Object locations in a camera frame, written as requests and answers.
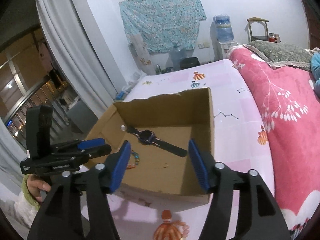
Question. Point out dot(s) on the clear empty water bottle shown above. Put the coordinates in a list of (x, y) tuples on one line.
[(177, 54)]

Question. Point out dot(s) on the teal floral hanging cloth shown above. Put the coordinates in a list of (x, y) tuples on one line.
[(163, 23)]

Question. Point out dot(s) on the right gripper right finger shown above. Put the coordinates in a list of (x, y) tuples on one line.
[(259, 216)]

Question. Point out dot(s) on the wooden chair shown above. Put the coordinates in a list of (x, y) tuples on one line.
[(258, 29)]

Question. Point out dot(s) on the person left hand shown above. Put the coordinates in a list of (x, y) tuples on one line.
[(35, 186)]

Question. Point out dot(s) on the blue water jug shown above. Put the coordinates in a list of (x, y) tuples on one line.
[(224, 32)]

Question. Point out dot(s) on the grey patterned pillow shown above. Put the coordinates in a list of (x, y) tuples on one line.
[(279, 55)]

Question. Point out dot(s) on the white curtain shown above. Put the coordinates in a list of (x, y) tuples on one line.
[(74, 54)]

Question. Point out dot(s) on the black bin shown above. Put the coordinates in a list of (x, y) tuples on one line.
[(189, 62)]

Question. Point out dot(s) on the white water dispenser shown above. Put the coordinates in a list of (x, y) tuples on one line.
[(223, 47)]

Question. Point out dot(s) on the brown cardboard box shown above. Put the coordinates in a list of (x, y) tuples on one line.
[(159, 130)]

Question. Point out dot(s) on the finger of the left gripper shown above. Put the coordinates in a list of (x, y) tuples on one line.
[(91, 143), (94, 152)]

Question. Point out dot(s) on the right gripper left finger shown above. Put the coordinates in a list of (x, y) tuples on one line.
[(59, 217)]

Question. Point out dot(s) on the dark red door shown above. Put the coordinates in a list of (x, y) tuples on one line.
[(313, 25)]

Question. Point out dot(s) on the pink floral blanket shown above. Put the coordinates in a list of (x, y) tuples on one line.
[(289, 110)]

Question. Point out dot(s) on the green fuzzy sleeve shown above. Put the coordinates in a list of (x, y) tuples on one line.
[(27, 195)]

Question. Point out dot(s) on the grey cabinet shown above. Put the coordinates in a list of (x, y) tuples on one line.
[(82, 116)]

